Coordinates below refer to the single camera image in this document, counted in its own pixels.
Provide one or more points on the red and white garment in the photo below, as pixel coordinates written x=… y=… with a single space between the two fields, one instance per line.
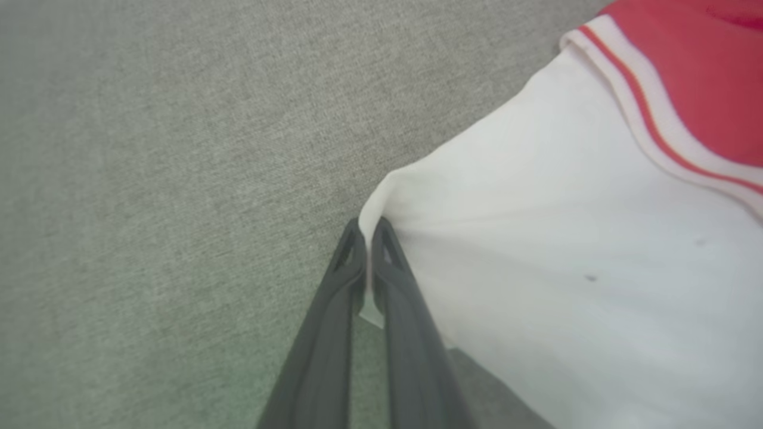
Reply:
x=566 y=250

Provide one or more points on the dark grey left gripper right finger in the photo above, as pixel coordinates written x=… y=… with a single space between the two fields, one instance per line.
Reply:
x=417 y=357

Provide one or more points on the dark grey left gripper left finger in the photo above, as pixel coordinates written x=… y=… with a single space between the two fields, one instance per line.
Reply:
x=319 y=357

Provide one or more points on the grey fabric sofa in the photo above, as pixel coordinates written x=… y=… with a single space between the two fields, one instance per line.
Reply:
x=149 y=208

